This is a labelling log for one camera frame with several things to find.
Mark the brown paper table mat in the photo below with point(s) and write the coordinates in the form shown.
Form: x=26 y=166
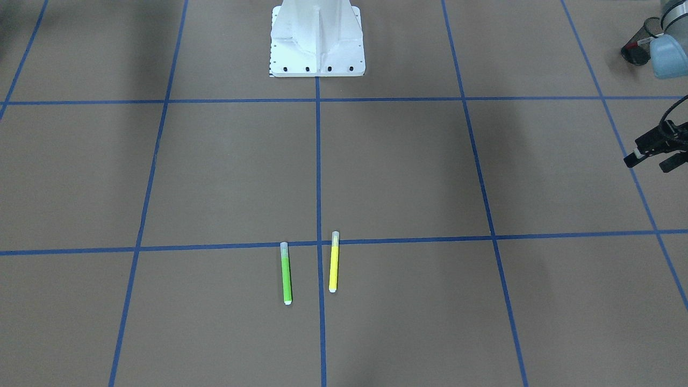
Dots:
x=490 y=233

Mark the black mesh pen cup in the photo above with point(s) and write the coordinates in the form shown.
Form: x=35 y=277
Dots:
x=637 y=50

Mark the green highlighter pen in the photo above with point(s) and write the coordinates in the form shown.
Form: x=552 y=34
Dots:
x=286 y=273

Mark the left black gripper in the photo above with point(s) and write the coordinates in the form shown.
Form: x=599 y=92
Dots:
x=662 y=144

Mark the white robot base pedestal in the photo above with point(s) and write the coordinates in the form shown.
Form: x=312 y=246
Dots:
x=316 y=39

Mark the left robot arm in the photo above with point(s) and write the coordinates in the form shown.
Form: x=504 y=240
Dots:
x=662 y=41

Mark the yellow highlighter pen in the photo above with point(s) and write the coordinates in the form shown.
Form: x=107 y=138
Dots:
x=334 y=262

